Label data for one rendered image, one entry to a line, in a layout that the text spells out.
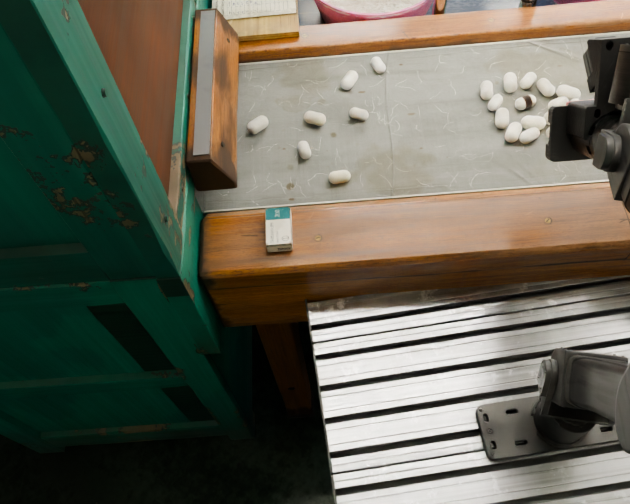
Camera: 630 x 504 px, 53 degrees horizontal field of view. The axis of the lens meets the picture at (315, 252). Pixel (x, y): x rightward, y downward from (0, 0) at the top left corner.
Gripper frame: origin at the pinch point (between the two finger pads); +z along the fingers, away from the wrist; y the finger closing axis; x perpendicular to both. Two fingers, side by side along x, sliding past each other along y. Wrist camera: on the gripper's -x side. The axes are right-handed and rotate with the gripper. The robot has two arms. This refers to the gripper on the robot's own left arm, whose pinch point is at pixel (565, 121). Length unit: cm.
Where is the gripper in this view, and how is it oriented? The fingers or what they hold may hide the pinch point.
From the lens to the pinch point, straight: 90.2
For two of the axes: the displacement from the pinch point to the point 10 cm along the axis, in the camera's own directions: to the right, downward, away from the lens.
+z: 0.0, -3.4, 9.4
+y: -10.0, 0.8, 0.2
